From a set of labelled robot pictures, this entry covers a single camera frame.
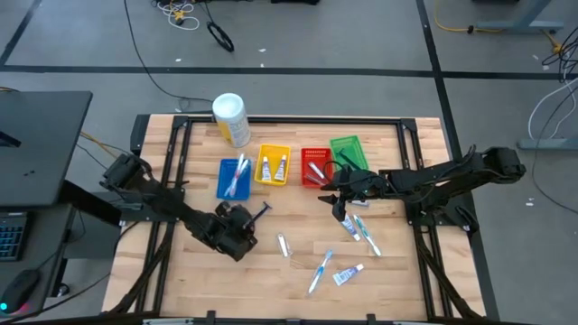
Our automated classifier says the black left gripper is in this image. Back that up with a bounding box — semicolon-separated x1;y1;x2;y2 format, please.
198;205;259;263

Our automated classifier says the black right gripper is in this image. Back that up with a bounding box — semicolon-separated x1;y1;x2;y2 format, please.
319;171;390;222

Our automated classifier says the purple razor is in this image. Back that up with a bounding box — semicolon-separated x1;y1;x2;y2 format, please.
243;200;274;229

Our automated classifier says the white purple toothpaste tube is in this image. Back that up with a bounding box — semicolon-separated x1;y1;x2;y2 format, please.
340;213;362;242

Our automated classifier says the teal toothbrush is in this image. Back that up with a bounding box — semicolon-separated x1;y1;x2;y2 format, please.
351;213;383;257

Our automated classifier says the black razor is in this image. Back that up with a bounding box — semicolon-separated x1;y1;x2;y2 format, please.
336;147;362;172

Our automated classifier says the white blue toothbrush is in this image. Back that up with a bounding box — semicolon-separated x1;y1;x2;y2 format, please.
228;157;250;199
225;153;246;198

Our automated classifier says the small white toothpaste tube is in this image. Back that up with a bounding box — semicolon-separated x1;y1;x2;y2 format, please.
275;153;289;182

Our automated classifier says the blue white toothpaste tube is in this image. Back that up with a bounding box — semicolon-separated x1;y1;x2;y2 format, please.
331;263;365;287

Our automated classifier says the blue slotted plastic basket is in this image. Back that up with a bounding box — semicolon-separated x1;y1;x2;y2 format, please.
215;157;253;201

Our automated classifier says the red slotted plastic basket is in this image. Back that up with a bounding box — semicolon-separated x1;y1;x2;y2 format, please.
301;147;334;189

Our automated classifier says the yellow slotted plastic basket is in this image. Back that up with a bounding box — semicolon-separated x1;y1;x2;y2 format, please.
253;144;293;187

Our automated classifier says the green slotted plastic basket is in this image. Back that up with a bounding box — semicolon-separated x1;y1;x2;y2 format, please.
329;135;370;172

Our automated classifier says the white yellow wipes canister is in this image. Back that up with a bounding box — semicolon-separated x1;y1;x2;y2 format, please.
211;92;252;149

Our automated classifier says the black desk top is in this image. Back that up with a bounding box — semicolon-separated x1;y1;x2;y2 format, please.
0;90;94;209

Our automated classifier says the grey table leg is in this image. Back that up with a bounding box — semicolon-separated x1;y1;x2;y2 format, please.
473;0;565;35
517;136;578;152

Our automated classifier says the black keyboard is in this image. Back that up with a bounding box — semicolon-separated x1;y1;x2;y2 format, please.
0;211;29;263

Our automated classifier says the black computer mouse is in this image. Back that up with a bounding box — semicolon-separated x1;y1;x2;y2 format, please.
0;268;42;315

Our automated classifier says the black metal table frame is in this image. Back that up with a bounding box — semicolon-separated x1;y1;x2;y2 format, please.
107;113;489;325

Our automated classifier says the orange thin cable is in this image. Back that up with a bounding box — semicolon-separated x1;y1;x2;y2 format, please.
79;130;132;159

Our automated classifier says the long black floor cable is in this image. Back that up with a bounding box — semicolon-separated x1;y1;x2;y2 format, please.
123;0;214;104

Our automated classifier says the black coiled floor cable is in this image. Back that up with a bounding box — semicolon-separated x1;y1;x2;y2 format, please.
206;21;236;53

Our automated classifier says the yellow floor cable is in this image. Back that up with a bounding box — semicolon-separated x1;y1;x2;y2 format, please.
433;0;503;35

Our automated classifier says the white coiled floor cable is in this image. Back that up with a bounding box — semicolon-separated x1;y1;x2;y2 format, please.
155;0;200;32

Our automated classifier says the black white cable bundle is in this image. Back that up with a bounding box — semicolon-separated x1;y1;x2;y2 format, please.
527;26;578;216

